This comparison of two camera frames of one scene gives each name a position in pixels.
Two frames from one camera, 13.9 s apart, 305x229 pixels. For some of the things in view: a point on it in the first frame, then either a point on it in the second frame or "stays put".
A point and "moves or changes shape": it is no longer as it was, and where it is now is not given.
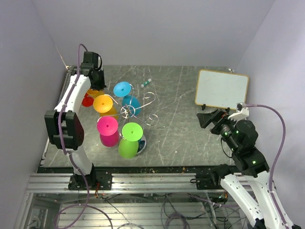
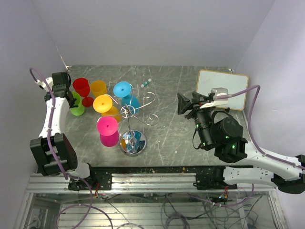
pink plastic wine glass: (107, 127) stays put
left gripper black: (102, 85) to (73, 102)
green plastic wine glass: (132, 133) moves or changes shape
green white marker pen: (142, 85) stays put
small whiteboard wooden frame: (221, 89) stays put
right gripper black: (218, 117) to (185, 104)
